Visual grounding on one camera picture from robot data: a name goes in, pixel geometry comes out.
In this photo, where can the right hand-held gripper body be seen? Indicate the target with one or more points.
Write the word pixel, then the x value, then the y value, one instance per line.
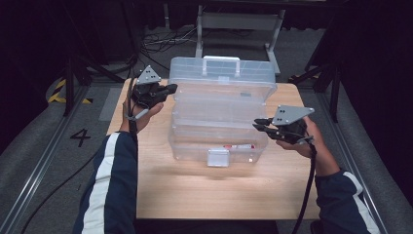
pixel 290 126

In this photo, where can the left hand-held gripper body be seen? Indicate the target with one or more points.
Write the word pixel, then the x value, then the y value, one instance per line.
pixel 147 92

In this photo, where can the white and red tube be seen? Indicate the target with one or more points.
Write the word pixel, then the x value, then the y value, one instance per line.
pixel 240 147

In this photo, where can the clear plastic storage box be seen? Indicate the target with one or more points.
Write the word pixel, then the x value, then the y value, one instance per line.
pixel 220 107

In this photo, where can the person's left hand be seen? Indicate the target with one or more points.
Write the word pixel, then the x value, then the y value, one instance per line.
pixel 139 120

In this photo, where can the person's right hand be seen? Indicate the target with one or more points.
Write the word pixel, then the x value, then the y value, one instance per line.
pixel 319 152

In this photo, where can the black tripod stand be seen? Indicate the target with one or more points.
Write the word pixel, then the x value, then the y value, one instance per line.
pixel 334 100
pixel 68 91

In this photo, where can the yellow and black tape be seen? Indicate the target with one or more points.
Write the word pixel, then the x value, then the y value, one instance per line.
pixel 55 97

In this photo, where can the grey metal stand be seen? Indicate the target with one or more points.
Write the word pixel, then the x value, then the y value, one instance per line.
pixel 237 20

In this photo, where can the dark curtain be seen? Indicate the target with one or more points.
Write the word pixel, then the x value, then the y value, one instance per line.
pixel 26 48
pixel 383 65

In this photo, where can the metal floor rail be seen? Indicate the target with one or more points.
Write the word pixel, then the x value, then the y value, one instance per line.
pixel 40 165
pixel 349 156

